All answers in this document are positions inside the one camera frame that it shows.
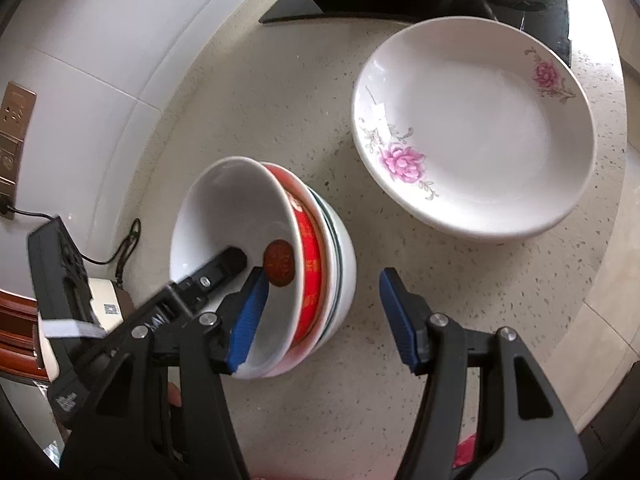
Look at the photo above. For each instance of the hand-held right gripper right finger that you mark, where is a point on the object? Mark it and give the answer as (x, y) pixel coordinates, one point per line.
(400, 320)

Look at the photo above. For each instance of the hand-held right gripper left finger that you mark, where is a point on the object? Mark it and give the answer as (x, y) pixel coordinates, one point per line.
(247, 320)

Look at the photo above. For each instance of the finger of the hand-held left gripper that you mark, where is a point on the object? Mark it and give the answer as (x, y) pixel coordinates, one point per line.
(220, 266)

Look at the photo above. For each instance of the red-banded white bowl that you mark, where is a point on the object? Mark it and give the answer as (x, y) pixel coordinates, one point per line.
(235, 220)

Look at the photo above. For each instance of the large green-rimmed white bowl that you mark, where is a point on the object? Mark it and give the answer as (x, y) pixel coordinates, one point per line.
(347, 270)

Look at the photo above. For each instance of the plain white bowl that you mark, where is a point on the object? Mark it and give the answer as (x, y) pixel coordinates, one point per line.
(326, 280)

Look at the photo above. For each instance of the white floral plate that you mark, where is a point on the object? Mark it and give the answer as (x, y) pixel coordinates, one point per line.
(475, 135)

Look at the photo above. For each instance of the person's left hand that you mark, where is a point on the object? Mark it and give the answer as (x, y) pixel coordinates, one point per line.
(175, 395)

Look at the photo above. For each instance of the white rice cooker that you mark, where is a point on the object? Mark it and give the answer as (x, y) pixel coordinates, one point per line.
(107, 295)

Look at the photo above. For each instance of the red-brown wooden furniture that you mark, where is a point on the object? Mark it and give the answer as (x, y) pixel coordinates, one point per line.
(15, 320)

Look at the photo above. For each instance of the red fabric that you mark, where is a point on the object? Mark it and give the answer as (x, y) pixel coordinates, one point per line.
(465, 452)

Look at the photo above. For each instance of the black glass cooktop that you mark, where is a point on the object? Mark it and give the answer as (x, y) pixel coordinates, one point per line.
(545, 25)

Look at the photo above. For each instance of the gold wall socket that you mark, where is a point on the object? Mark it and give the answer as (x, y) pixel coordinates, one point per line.
(5, 200)
(17, 110)
(7, 160)

